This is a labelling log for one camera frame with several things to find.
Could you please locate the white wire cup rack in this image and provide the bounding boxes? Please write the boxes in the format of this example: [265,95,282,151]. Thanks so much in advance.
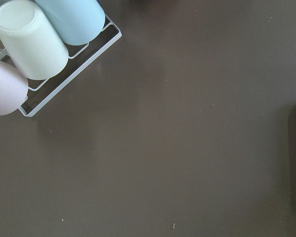
[0,17,122,117]

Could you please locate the pale pink cup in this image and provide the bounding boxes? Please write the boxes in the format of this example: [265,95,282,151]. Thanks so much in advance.
[0,61,28,116]

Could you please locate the white cup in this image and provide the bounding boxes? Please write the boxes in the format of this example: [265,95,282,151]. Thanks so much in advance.
[0,0,69,80]

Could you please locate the light blue cup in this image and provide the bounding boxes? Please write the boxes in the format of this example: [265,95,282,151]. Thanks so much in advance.
[36,0,106,45]

